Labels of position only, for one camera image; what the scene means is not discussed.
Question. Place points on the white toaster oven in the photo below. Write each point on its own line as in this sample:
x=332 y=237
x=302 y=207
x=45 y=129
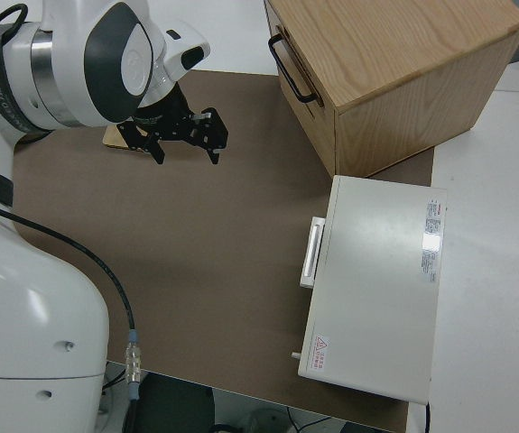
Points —
x=376 y=279

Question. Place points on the wooden mug tree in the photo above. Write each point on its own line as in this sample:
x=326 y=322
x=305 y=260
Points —
x=113 y=136

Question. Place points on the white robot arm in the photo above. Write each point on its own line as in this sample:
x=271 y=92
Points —
x=119 y=54

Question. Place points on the white oven knob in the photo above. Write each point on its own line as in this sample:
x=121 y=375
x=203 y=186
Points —
x=294 y=355

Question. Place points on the white oven label sticker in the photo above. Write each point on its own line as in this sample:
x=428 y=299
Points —
x=432 y=243

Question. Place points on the red warning sticker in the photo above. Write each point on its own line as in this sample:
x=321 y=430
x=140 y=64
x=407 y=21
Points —
x=321 y=351

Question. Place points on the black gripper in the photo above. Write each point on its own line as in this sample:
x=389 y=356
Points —
x=173 y=122

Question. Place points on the wooden drawer cabinet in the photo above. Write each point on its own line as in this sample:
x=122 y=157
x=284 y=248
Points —
x=399 y=67

